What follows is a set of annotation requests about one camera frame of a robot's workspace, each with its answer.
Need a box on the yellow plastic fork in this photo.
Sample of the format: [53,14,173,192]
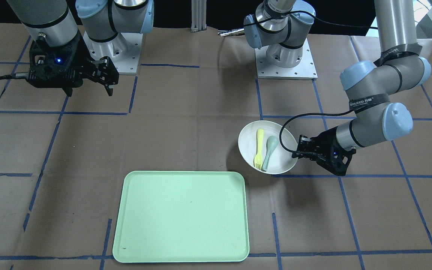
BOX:
[253,128,264,170]

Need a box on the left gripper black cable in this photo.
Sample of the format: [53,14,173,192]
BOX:
[279,11,378,153]

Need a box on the light green tray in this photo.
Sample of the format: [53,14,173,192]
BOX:
[112,171,250,263]

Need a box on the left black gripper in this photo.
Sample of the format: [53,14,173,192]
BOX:
[292,127,356,176]

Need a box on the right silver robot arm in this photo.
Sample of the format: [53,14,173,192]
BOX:
[8,0,155,97]

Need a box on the teal plastic spoon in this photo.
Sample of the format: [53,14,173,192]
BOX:
[262,136,279,171]

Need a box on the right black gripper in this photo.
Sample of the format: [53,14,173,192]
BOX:
[26,30,119,97]

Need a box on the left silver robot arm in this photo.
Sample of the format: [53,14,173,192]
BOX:
[243,0,431,176]

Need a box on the aluminium frame post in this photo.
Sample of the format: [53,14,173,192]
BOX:
[190,0,207,33]

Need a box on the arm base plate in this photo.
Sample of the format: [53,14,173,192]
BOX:
[83,32,144,75]
[254,39,318,80]

